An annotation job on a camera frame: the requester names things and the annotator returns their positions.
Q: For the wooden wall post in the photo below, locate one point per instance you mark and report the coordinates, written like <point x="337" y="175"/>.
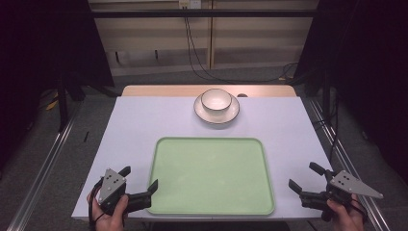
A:
<point x="211" y="38"/>

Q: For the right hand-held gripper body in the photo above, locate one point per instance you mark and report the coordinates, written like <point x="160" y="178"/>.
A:
<point x="344" y="187"/>

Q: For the white wall socket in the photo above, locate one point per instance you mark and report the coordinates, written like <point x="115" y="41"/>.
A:
<point x="190" y="3"/>

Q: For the black horizontal bar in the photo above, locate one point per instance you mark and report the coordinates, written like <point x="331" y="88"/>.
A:
<point x="144" y="13"/>

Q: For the person's right hand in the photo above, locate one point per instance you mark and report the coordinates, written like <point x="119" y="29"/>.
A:
<point x="344" y="216"/>

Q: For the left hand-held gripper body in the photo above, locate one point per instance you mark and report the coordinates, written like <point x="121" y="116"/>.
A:
<point x="110" y="187"/>

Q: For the wooden table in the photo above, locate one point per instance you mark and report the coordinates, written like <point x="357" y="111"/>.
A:
<point x="160" y="90"/>

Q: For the dark curtain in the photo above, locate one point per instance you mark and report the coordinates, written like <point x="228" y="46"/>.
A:
<point x="369" y="64"/>
<point x="41" y="48"/>

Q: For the small black stick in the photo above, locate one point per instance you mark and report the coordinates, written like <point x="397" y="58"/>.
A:
<point x="86" y="137"/>

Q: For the white table cover sheet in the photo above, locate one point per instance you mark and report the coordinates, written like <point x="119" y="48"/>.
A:
<point x="134" y="122"/>

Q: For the black metal stand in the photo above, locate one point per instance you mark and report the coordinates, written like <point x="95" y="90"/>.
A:
<point x="326" y="96"/>
<point x="63" y="102"/>

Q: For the person's left hand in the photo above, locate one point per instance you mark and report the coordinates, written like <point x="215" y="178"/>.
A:
<point x="110" y="219"/>

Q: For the white plate with dark rim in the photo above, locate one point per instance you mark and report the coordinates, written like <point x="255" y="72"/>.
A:
<point x="210" y="119"/>

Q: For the light green tray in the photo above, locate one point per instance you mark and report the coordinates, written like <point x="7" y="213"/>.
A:
<point x="210" y="176"/>

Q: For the metal floor rail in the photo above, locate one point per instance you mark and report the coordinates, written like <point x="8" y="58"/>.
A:
<point x="41" y="170"/>
<point x="344" y="160"/>

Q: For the white bowl with dark rim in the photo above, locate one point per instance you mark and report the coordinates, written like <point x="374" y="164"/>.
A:
<point x="216" y="100"/>

